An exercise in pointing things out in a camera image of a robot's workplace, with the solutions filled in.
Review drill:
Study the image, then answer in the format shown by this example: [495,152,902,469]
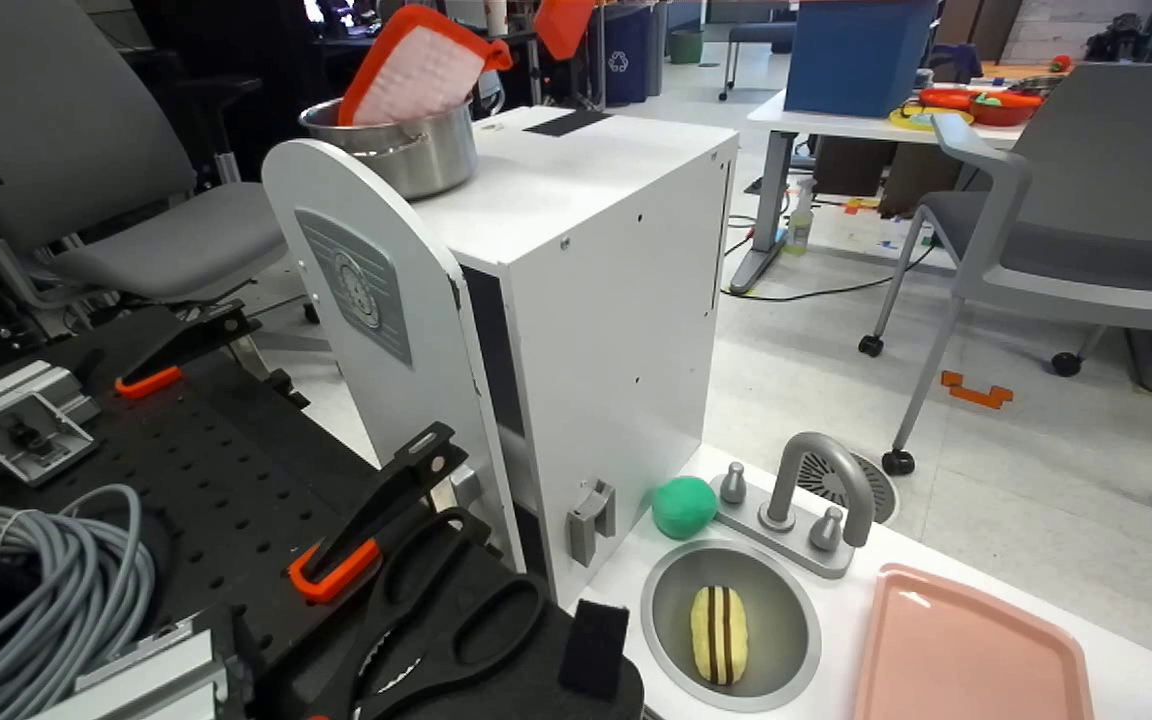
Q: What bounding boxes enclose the white toy cupboard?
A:
[409,104,738,615]

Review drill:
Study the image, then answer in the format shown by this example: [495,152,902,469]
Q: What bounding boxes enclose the grey cupboard door latch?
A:
[565,477,621,567]

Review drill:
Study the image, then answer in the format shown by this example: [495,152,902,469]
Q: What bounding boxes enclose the white arched cupboard door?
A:
[260,137,535,580]

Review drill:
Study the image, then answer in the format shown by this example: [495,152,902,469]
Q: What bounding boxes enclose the steel pot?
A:
[296,93,481,204]

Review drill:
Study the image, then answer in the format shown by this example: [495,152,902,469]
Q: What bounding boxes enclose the small black block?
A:
[554,598,633,703]

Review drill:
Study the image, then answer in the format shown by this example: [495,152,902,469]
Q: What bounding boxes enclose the green ball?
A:
[646,472,723,546]

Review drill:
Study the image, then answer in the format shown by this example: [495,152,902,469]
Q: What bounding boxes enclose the clear spray bottle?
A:
[782,172,825,262]

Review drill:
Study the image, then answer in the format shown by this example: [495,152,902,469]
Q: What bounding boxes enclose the grey toy faucet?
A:
[712,427,899,580]

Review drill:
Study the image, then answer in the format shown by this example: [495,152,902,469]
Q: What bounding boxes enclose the white table grey legs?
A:
[719,87,1028,302]

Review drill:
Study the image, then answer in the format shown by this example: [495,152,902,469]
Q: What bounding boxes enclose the blue recycling bin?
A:
[595,4,666,110]

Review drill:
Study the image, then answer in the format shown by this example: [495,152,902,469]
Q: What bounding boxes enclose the yellow striped macaron toy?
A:
[688,580,752,691]

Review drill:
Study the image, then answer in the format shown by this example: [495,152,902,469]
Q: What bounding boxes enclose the black scissors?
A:
[330,505,551,720]

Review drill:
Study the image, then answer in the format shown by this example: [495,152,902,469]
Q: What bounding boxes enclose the grey round sink bowl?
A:
[637,537,825,714]

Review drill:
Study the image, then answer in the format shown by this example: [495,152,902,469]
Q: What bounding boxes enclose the orange plastic floor piece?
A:
[936,368,1014,414]

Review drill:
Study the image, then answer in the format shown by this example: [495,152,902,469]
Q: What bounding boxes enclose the blue box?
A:
[782,0,938,122]

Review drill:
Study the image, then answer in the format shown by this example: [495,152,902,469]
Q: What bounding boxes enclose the orange item on table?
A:
[916,79,1048,133]

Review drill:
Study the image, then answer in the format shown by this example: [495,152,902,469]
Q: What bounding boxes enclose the pink plastic tray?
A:
[849,562,1096,720]

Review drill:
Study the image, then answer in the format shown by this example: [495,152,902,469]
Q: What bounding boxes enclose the grey office chair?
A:
[0,0,291,314]

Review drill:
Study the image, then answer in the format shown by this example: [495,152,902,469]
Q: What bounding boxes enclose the grey chair with castors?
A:
[856,56,1152,522]

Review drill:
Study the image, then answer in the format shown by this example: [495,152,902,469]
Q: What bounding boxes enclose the square marker tag plate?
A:
[0,391,101,487]

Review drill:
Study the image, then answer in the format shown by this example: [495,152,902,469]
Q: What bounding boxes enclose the black clamp orange handle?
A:
[113,302,262,407]
[285,419,472,608]

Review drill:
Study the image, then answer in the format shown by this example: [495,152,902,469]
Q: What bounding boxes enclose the silver metal bracket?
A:
[30,615,257,720]

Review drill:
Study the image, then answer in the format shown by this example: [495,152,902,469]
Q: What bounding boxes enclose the grey cable bundle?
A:
[0,480,161,720]

